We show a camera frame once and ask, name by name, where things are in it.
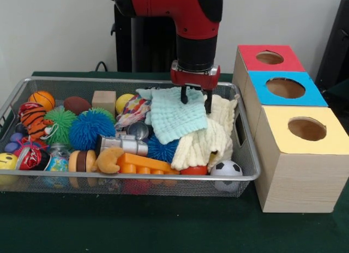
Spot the small orange basketball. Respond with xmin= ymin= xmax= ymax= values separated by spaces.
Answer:
xmin=28 ymin=91 xmax=56 ymax=112

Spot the cream yellow cloth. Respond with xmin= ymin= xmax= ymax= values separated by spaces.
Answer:
xmin=170 ymin=94 xmax=239 ymax=171

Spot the clear mesh bin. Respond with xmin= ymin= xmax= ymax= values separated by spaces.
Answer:
xmin=0 ymin=76 xmax=261 ymax=198

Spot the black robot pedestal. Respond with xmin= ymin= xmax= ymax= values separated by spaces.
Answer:
xmin=112 ymin=2 xmax=180 ymax=74

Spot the large blue spiky ball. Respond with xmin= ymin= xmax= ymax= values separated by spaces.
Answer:
xmin=69 ymin=108 xmax=117 ymax=152

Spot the small soccer ball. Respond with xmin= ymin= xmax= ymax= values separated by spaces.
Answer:
xmin=210 ymin=160 xmax=243 ymax=192

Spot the silver toy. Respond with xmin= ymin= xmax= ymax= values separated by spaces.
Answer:
xmin=97 ymin=133 xmax=149 ymax=157

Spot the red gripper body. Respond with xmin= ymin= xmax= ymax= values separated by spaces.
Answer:
xmin=170 ymin=60 xmax=222 ymax=92

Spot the mint green cloth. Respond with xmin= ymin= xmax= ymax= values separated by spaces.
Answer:
xmin=136 ymin=87 xmax=209 ymax=146

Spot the orange tiger plush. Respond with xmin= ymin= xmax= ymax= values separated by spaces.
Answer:
xmin=19 ymin=103 xmax=55 ymax=142

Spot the small wooden block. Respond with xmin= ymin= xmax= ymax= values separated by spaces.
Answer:
xmin=91 ymin=91 xmax=117 ymax=117

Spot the wooden box with three holes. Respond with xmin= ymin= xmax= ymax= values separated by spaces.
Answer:
xmin=232 ymin=44 xmax=349 ymax=214

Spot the small brown football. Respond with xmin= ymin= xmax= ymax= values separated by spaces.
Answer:
xmin=63 ymin=96 xmax=93 ymax=116

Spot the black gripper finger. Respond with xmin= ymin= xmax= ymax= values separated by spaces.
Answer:
xmin=204 ymin=89 xmax=214 ymax=114
xmin=180 ymin=85 xmax=189 ymax=105

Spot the green spiky ball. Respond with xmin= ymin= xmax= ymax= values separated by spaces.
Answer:
xmin=43 ymin=106 xmax=77 ymax=146

